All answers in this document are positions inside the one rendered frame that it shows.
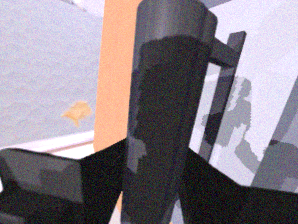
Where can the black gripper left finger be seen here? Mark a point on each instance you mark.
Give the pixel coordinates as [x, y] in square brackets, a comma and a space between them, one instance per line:
[93, 183]

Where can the dark grey mat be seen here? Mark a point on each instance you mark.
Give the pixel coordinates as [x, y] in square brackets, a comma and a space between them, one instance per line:
[278, 167]

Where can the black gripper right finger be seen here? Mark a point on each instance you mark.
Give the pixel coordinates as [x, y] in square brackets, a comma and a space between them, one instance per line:
[208, 196]

